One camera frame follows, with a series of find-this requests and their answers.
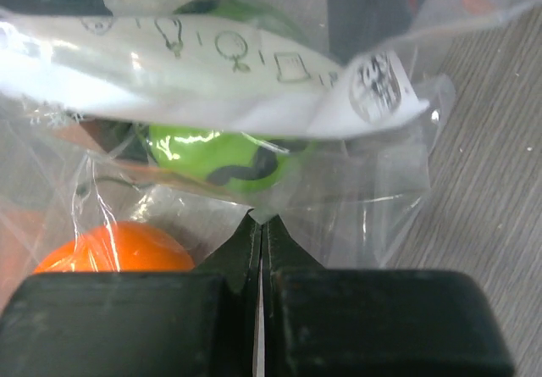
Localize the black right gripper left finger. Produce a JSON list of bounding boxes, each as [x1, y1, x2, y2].
[[1, 218, 262, 376]]

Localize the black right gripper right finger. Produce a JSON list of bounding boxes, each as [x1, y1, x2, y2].
[[262, 219, 515, 377]]

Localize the fake orange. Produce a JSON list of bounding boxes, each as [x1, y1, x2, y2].
[[33, 221, 196, 274]]

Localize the fake green watermelon piece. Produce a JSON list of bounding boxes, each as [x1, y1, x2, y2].
[[138, 0, 314, 193]]

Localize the clear zip top bag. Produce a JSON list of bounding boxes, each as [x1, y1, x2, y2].
[[1, 0, 541, 271]]

